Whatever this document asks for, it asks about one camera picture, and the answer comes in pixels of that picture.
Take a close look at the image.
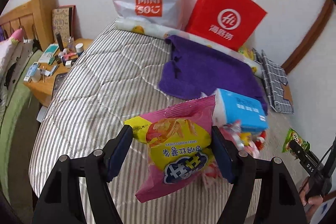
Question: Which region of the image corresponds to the brown wooden door frame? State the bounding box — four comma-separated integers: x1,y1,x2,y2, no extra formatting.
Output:
281,0,334,75

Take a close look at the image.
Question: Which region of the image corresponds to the wooden nightstand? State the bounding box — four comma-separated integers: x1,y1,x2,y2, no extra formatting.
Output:
24,38,93,107

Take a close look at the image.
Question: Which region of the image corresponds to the rolled fruit-print mat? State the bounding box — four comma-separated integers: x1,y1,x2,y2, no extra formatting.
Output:
114,18,263,79

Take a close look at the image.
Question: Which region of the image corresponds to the person's right hand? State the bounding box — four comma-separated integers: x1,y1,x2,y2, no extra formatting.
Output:
299,177,323,223

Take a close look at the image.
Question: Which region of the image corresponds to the red Haidilao paper bag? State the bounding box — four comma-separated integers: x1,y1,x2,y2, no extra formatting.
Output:
185,0,266,51

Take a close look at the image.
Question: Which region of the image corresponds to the colourful pillow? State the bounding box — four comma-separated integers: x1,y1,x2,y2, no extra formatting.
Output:
0,28,25,80

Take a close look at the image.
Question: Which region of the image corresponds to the wooden headboard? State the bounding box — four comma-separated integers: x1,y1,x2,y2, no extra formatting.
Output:
1,0,56,51

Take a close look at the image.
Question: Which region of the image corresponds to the patterned book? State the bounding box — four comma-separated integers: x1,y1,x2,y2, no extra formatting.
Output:
52,5,76,44

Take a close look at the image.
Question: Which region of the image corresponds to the green snack packet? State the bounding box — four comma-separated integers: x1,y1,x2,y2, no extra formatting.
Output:
282,128,310,153

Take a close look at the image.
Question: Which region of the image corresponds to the pink strawberry snack bag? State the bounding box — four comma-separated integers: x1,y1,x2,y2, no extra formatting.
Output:
202,121,260,189

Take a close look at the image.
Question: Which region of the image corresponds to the striped mattress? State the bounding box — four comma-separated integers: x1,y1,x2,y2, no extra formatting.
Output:
29,25,296,223

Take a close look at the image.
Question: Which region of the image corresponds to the grey checked folded cloth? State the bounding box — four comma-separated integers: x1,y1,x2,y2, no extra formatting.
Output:
252,49,294,114

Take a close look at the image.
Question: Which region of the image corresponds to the pink yellow potato-stick bag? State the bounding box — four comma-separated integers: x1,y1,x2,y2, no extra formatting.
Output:
124,96,215,203

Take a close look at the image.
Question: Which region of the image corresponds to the yellow Lay's chip bag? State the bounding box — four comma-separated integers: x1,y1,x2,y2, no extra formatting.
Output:
238,46,255,61

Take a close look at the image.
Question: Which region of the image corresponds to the green blanket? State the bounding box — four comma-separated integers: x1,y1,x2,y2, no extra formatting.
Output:
1,50,42,205

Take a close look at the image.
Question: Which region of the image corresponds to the red snack packet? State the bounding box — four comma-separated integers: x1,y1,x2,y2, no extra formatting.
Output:
253,131,266,151

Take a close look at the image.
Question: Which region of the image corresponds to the blue tissue pack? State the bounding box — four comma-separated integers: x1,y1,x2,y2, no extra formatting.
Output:
213,89,268,134

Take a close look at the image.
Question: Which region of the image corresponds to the purple towel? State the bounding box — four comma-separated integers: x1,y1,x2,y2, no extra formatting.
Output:
158,35,268,113

